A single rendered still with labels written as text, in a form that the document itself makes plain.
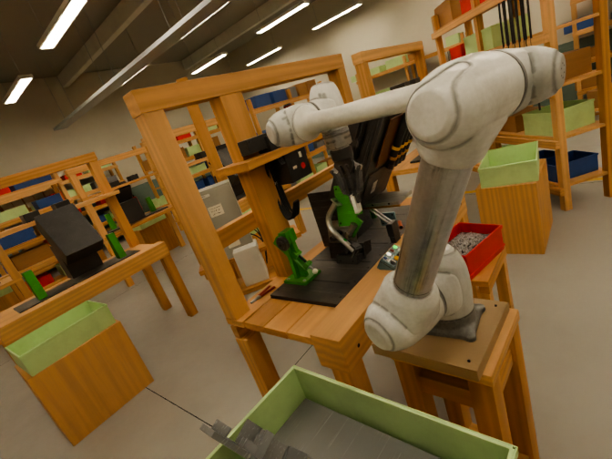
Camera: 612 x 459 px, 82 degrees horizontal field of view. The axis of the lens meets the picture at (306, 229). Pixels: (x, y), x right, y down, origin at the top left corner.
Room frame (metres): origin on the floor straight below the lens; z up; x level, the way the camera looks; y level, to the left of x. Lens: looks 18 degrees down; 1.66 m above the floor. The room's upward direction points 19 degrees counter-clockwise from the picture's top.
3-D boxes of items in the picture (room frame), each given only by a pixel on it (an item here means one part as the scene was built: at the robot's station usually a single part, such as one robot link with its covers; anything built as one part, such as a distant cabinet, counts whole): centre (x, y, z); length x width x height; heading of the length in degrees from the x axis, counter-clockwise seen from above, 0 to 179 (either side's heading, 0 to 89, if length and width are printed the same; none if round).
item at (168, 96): (2.03, -0.05, 1.89); 1.50 x 0.09 x 0.09; 135
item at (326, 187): (2.00, -0.24, 1.07); 0.30 x 0.18 x 0.34; 135
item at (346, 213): (1.73, -0.25, 1.17); 0.13 x 0.12 x 0.20; 135
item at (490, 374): (0.97, -0.35, 0.83); 0.32 x 0.32 x 0.04; 43
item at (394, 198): (1.81, -0.39, 1.11); 0.39 x 0.16 x 0.03; 45
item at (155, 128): (2.03, -0.05, 1.36); 1.49 x 0.09 x 0.97; 135
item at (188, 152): (9.58, 2.06, 1.12); 3.22 x 0.55 x 2.23; 136
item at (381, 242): (1.82, -0.26, 0.89); 1.10 x 0.42 x 0.02; 135
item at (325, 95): (1.19, -0.19, 1.65); 0.13 x 0.11 x 0.16; 120
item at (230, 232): (2.08, 0.00, 1.23); 1.30 x 0.05 x 0.09; 135
